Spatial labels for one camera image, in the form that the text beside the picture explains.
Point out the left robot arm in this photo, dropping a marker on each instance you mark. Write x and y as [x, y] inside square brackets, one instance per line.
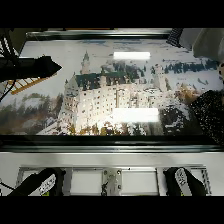
[20, 68]

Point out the black speckled garment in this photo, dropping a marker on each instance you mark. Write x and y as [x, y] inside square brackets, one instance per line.
[210, 113]

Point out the dark checked garment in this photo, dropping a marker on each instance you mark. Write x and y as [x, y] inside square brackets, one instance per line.
[174, 36]

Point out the white garment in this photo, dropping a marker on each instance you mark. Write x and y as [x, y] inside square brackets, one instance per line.
[206, 41]

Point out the silver frame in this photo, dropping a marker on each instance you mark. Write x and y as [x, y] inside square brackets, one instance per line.
[110, 158]

